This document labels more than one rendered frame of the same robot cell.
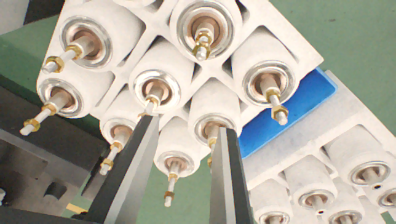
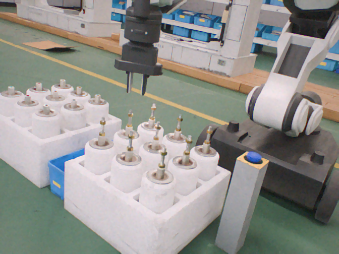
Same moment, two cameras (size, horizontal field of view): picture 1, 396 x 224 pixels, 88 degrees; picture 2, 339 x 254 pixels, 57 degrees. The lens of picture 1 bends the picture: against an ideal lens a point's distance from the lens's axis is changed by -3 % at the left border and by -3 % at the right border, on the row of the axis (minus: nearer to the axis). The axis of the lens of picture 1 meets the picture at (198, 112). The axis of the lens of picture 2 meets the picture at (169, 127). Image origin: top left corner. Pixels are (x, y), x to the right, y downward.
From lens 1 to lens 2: 74 cm
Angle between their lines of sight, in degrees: 32
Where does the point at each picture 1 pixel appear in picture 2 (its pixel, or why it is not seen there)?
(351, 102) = (43, 151)
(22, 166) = (257, 142)
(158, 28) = not seen: hidden behind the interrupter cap
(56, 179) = (231, 132)
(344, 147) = (54, 128)
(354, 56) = (20, 192)
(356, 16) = (17, 211)
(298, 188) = (82, 113)
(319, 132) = (64, 139)
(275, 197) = (95, 113)
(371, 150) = (44, 122)
